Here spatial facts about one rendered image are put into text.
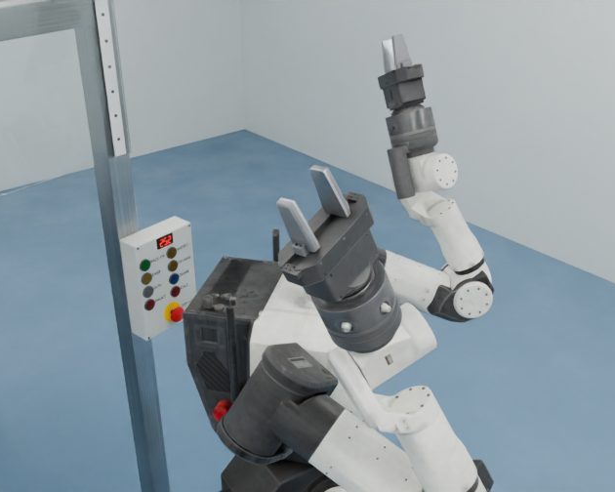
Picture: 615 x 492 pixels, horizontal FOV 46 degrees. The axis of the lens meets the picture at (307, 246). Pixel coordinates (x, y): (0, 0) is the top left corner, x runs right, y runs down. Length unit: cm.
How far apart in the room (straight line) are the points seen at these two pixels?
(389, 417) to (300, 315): 33
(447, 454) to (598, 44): 309
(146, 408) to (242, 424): 99
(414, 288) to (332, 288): 69
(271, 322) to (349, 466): 27
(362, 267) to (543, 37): 328
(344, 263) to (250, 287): 50
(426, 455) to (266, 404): 23
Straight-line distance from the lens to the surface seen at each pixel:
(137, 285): 174
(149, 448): 210
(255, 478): 136
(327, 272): 73
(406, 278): 141
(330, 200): 75
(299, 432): 101
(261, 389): 101
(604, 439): 304
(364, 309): 77
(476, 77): 426
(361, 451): 101
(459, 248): 143
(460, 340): 341
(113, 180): 167
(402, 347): 85
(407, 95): 135
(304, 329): 112
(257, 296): 120
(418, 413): 89
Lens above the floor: 192
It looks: 28 degrees down
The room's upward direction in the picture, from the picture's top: straight up
